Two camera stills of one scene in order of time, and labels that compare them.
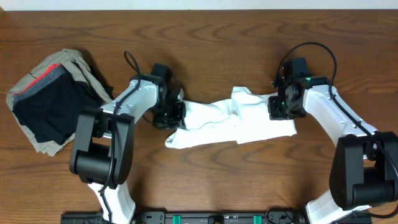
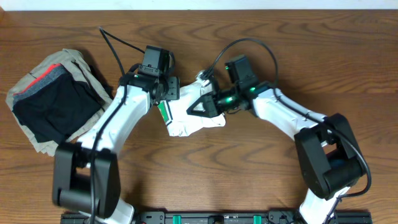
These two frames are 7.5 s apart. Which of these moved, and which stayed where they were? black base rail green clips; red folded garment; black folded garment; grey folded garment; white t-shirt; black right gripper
Moved: white t-shirt; black right gripper
Stayed: black folded garment; grey folded garment; red folded garment; black base rail green clips
